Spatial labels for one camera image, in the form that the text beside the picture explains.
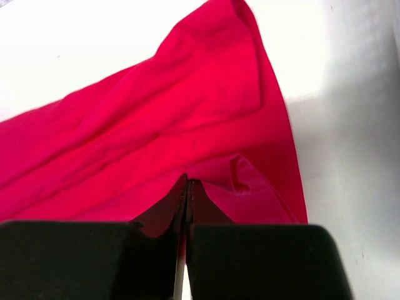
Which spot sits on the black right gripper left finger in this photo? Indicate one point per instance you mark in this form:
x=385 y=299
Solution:
x=138 y=259

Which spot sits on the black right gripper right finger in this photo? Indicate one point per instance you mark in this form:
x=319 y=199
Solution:
x=226 y=260

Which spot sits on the red t shirt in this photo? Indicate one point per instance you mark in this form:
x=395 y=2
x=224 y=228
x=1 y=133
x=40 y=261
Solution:
x=207 y=105

